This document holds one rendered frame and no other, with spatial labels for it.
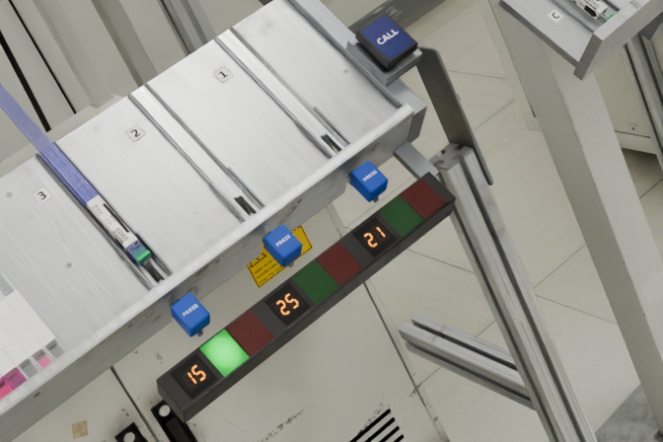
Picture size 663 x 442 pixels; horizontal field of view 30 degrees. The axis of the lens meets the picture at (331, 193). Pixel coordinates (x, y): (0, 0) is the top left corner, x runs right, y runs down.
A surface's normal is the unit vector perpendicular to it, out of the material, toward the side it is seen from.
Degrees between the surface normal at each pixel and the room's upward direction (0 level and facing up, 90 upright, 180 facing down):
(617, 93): 90
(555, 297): 0
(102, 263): 43
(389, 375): 90
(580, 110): 90
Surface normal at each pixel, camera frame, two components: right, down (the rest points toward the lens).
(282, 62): 0.07, -0.48
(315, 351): 0.53, 0.17
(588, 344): -0.40, -0.82
